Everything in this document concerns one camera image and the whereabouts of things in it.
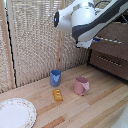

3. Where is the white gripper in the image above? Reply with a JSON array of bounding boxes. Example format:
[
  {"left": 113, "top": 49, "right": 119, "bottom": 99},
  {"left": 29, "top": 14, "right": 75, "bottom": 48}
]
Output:
[{"left": 75, "top": 37, "right": 101, "bottom": 50}]

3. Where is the pale drawer handle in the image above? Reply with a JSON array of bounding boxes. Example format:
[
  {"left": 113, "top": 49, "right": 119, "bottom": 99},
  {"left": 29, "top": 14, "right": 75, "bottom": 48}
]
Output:
[
  {"left": 96, "top": 55, "right": 123, "bottom": 68},
  {"left": 98, "top": 37, "right": 123, "bottom": 45}
]

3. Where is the brown drawer front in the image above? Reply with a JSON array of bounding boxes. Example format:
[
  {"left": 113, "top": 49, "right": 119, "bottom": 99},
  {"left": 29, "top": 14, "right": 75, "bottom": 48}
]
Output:
[
  {"left": 90, "top": 22, "right": 128, "bottom": 62},
  {"left": 88, "top": 49, "right": 128, "bottom": 81}
]

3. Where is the pink paper cup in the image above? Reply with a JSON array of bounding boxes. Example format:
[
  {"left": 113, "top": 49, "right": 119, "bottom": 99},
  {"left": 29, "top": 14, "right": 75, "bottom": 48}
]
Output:
[{"left": 73, "top": 75, "right": 90, "bottom": 97}]

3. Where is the blue paper cup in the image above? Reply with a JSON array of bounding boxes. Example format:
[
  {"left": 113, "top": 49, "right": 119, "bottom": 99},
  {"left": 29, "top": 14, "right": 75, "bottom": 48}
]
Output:
[{"left": 49, "top": 68, "right": 63, "bottom": 88}]

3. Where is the bamboo blind screen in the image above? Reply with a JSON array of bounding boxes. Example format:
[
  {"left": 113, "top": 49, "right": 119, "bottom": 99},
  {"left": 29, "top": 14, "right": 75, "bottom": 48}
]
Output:
[{"left": 6, "top": 0, "right": 101, "bottom": 88}]

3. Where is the yellow block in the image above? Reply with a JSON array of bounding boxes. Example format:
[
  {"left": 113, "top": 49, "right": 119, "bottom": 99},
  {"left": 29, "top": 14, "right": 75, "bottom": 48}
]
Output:
[{"left": 52, "top": 88, "right": 64, "bottom": 102}]

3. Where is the grey white object corner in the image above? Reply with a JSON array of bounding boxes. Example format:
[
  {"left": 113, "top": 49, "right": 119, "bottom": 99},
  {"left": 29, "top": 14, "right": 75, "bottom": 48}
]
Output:
[{"left": 111, "top": 105, "right": 128, "bottom": 128}]

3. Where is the white patterned plate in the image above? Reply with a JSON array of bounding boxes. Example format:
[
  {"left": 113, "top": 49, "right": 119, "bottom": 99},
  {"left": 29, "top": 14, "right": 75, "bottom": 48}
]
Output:
[{"left": 0, "top": 97, "right": 38, "bottom": 128}]

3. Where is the dark drawer cabinet frame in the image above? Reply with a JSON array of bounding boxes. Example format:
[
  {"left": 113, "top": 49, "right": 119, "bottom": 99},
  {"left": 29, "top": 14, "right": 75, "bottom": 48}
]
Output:
[{"left": 87, "top": 9, "right": 128, "bottom": 83}]

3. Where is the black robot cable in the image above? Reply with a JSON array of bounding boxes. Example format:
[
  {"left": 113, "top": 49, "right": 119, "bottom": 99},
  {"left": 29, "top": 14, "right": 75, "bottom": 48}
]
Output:
[{"left": 93, "top": 0, "right": 113, "bottom": 9}]

